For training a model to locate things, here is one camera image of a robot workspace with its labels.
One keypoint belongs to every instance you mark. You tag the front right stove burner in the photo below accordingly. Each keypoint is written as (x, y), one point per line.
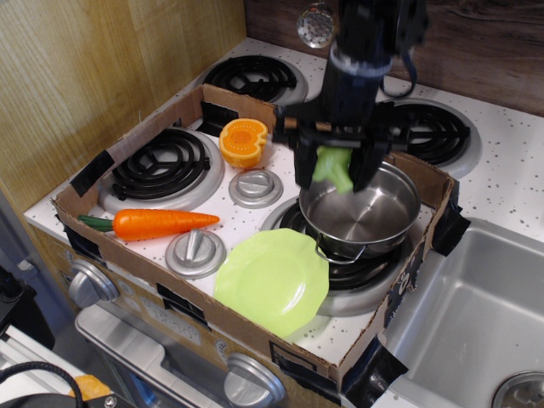
(357, 288)

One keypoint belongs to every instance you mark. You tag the light green plastic plate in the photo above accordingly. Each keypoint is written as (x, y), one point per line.
(275, 279)

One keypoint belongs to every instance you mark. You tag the silver stove knob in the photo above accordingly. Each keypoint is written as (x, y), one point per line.
(195, 255)
(255, 188)

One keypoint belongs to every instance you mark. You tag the silver middle stove knob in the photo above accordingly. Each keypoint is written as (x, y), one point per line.
(255, 188)

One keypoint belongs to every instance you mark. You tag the stove burner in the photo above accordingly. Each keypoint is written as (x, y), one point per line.
(357, 288)
(435, 133)
(261, 77)
(179, 169)

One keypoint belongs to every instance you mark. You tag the silver sink drain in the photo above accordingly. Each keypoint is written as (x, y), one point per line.
(523, 389)

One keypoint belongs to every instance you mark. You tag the yellow sponge piece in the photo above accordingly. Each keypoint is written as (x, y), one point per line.
(91, 387)

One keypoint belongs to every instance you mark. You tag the grey toy sink basin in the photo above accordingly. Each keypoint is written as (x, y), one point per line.
(474, 319)

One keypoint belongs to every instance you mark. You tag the green toy broccoli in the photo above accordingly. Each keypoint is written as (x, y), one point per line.
(332, 165)

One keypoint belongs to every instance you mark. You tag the stainless steel pot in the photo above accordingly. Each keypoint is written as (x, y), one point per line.
(365, 224)

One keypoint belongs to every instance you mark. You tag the brown cardboard fence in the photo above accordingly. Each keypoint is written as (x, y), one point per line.
(365, 369)

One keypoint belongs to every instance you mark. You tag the back right stove burner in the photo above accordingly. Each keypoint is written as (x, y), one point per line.
(435, 133)

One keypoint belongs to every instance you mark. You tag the orange toy half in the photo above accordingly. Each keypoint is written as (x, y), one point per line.
(242, 141)

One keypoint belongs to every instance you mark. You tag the silver oven knob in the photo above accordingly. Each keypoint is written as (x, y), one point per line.
(90, 285)
(250, 384)

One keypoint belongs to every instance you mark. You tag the silver front stove knob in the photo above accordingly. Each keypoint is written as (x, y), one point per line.
(195, 255)

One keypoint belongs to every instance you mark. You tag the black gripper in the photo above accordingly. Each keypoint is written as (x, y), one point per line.
(344, 114)

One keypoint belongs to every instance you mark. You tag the silver left oven knob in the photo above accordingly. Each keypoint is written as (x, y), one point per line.
(90, 285)

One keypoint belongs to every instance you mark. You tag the orange toy carrot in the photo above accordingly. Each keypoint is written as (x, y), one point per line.
(145, 224)

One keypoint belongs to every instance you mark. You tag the hanging silver strainer ladle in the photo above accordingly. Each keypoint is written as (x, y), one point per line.
(317, 25)

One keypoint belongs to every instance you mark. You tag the front left stove burner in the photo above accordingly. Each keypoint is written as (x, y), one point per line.
(179, 169)

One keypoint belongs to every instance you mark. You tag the silver right oven knob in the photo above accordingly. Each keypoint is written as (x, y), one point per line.
(250, 384)

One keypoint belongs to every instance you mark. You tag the back left stove burner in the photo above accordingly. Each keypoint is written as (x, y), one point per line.
(261, 77)

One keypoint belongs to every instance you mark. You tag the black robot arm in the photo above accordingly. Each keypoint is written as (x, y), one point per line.
(376, 32)

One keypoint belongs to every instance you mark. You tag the silver oven door handle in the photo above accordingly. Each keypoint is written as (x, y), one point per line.
(134, 350)

